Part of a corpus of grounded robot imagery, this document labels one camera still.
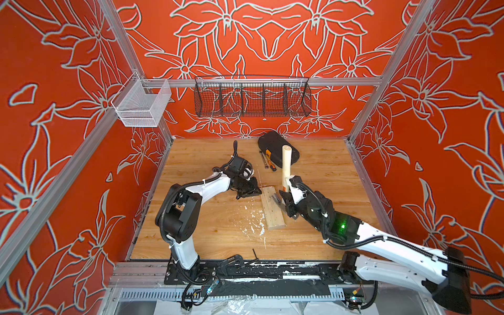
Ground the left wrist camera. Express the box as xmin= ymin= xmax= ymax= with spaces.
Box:
xmin=228 ymin=155 xmax=254 ymax=179

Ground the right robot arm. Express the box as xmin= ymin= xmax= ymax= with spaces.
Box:
xmin=280 ymin=176 xmax=503 ymax=314

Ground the black tool case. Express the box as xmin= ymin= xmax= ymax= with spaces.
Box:
xmin=258 ymin=131 xmax=300 ymax=168

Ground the black wire wall basket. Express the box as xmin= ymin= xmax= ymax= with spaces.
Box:
xmin=194 ymin=74 xmax=312 ymax=118

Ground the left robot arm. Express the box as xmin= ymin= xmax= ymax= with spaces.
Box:
xmin=155 ymin=172 xmax=262 ymax=273

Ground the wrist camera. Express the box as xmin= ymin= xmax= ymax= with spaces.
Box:
xmin=228 ymin=155 xmax=254 ymax=179
xmin=287 ymin=175 xmax=306 ymax=204

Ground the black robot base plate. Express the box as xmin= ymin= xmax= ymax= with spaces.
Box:
xmin=164 ymin=255 xmax=373 ymax=286

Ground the white wire mesh basket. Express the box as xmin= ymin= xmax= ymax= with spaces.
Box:
xmin=112 ymin=73 xmax=172 ymax=127

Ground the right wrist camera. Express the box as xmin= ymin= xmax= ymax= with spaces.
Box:
xmin=287 ymin=175 xmax=306 ymax=204

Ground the screwdriver beside case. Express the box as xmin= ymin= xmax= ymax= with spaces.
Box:
xmin=259 ymin=151 xmax=269 ymax=169

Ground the wooden handle claw hammer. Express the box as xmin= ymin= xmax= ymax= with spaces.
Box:
xmin=273 ymin=145 xmax=292 ymax=207

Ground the light wooden block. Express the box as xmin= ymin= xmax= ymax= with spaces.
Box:
xmin=261 ymin=186 xmax=286 ymax=230

